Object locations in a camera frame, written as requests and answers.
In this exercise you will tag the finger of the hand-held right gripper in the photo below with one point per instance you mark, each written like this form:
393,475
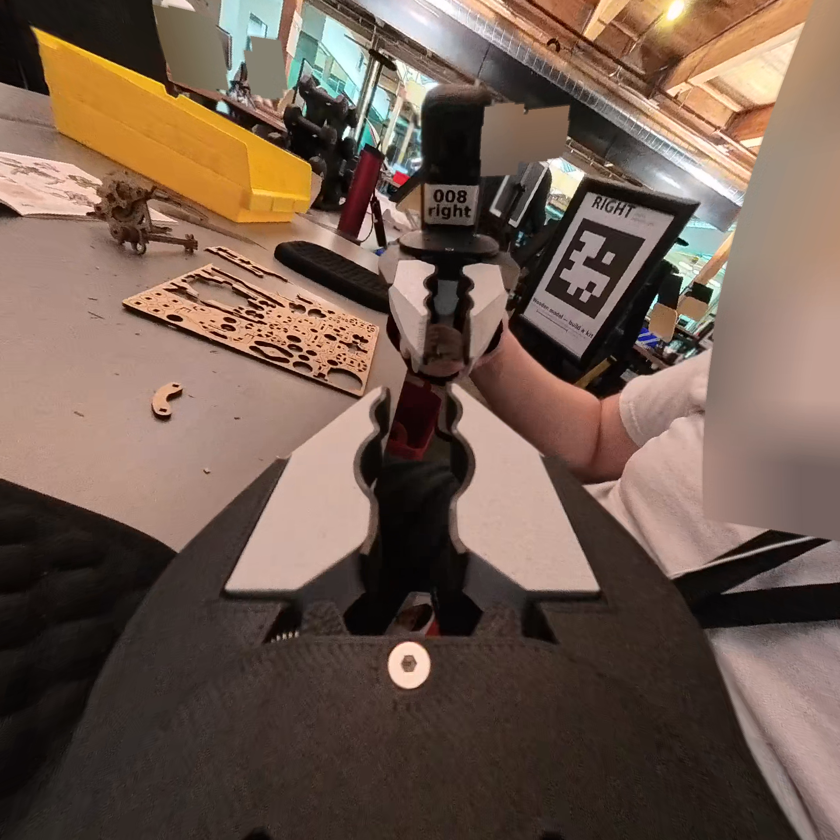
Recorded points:
408,302
489,305

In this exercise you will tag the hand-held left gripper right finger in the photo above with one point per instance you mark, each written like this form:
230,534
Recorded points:
518,518

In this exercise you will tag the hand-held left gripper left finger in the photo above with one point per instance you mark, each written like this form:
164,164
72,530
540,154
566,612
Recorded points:
308,518

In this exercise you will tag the person's right forearm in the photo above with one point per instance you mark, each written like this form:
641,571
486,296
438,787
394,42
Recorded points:
558,420

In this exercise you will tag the laser-cut wooden parts sheet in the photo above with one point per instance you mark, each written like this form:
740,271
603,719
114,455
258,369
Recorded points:
262,328

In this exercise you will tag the narrow wooden parts strip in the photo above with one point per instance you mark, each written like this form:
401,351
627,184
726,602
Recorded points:
246,262

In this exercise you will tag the assembled wooden model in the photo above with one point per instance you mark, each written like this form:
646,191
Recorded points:
124,210

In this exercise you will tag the person's right hand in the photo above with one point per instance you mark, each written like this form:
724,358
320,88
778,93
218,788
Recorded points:
445,351

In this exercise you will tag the black quilted pad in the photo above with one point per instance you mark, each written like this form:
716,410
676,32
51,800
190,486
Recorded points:
334,269

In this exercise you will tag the black pen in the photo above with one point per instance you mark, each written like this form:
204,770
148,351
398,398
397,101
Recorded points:
380,223

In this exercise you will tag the metal pole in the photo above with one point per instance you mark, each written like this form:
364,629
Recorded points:
379,98

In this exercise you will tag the dark red bottle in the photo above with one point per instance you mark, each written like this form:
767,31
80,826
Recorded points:
359,190

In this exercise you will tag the black framed marker sign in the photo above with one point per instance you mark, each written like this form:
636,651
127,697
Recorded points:
610,275

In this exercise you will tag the black machine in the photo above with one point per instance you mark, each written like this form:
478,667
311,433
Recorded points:
321,138

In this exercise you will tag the small curved wooden part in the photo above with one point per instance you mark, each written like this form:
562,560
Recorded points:
166,400

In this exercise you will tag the black quilted cushion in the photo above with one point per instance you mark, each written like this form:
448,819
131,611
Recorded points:
59,590

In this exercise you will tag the person's white shirt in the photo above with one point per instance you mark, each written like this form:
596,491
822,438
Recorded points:
774,656

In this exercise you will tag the yellow plastic bin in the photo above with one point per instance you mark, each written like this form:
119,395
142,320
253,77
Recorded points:
164,131

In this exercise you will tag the printed instruction sheet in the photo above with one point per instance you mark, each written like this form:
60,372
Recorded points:
39,187

